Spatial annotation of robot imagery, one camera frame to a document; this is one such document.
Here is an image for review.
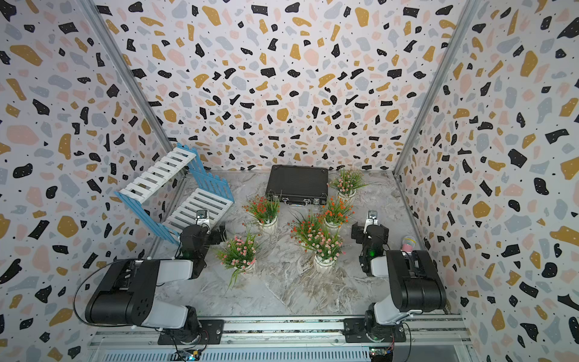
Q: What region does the pink flower pot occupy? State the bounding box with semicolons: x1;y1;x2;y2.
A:
217;232;260;290
300;230;345;272
330;169;366;202

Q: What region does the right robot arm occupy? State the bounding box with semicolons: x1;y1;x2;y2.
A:
351;220;446;342

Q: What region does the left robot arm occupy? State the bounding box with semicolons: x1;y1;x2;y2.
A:
76;223;226;346

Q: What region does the blue white two-tier rack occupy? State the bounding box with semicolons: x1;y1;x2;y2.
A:
116;143;235;244

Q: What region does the pink toy microphone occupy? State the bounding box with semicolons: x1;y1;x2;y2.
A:
401;235;417;253

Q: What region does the orange flower pot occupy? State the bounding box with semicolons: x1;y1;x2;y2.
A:
322;198;354;233

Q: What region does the red flower pot centre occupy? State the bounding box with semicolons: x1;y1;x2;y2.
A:
290;213;323;250

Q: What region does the red flower pot by case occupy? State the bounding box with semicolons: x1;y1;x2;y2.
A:
243;196;280;235

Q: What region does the black ribbed carrying case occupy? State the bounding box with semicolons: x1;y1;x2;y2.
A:
265;164;329;205

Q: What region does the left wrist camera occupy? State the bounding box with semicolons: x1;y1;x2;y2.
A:
195;209;210;228

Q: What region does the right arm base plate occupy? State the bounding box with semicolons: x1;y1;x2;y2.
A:
343;318;407;343

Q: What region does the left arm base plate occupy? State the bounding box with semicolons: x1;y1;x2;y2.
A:
158;319;225;347

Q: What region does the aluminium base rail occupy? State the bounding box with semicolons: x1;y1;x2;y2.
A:
86;313;478;361

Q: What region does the right aluminium corner post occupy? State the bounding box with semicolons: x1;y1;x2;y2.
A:
392;0;481;176

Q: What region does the aluminium corner post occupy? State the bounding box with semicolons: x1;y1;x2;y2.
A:
392;0;481;176
77;1;173;156

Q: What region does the left aluminium corner post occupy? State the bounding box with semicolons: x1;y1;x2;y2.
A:
77;1;173;156

